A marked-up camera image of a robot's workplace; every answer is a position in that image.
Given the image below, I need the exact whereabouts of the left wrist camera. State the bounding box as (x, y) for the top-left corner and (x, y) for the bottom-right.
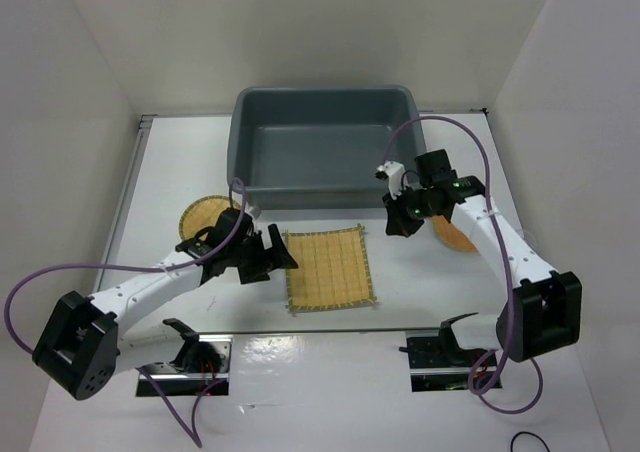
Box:
(246, 205), (262, 220)

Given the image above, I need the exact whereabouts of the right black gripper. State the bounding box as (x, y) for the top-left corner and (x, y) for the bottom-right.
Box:
(382, 183), (439, 237)

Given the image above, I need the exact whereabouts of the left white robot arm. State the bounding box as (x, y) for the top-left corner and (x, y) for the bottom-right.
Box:
(32, 208), (298, 401)

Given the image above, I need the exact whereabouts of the round yellow bamboo tray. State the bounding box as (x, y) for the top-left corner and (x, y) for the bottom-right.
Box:
(178, 195), (240, 241)

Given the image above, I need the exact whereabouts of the grey plastic bin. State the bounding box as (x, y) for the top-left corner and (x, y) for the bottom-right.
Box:
(227, 86), (426, 211)

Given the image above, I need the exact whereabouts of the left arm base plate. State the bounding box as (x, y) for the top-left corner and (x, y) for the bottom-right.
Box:
(144, 335), (233, 397)

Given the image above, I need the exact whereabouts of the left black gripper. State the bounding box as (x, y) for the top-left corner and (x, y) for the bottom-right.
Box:
(227, 224), (297, 284)

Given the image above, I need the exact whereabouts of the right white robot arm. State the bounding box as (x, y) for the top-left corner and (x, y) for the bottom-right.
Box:
(376, 150), (582, 365)

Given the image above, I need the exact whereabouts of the round orange woven tray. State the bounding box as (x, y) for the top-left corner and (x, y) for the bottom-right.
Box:
(431, 216), (477, 253)

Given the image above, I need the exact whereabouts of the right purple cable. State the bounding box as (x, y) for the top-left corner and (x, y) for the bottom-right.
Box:
(382, 115), (547, 415)

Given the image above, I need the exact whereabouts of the square bamboo mat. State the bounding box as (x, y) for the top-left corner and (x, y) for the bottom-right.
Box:
(283, 224), (377, 314)

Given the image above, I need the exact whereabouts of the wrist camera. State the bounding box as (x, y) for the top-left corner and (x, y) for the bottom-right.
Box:
(375, 161), (405, 200)
(246, 205), (262, 220)

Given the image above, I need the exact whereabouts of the black cable loop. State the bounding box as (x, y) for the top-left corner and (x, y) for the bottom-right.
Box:
(510, 431), (552, 452)

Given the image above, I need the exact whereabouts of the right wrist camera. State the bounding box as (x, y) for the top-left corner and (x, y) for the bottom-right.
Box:
(375, 161), (405, 200)

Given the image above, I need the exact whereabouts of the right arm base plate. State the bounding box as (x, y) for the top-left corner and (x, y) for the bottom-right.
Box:
(398, 328), (485, 393)

